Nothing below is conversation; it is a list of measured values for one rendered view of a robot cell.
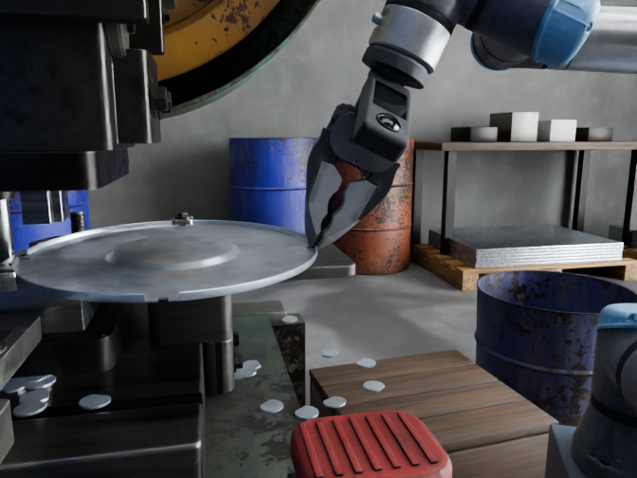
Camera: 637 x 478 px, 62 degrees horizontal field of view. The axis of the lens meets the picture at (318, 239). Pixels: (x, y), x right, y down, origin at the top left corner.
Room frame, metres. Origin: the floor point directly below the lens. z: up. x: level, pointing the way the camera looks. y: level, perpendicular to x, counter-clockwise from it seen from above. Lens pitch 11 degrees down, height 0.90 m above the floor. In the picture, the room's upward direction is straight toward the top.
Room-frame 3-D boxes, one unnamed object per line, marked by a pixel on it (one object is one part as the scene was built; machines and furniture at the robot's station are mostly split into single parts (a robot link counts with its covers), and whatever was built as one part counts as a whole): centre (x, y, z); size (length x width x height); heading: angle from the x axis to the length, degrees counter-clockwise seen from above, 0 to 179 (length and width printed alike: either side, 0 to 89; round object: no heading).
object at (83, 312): (0.51, 0.26, 0.76); 0.15 x 0.09 x 0.05; 12
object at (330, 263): (0.54, 0.10, 0.72); 0.25 x 0.14 x 0.14; 102
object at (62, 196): (0.51, 0.26, 0.84); 0.05 x 0.03 x 0.04; 12
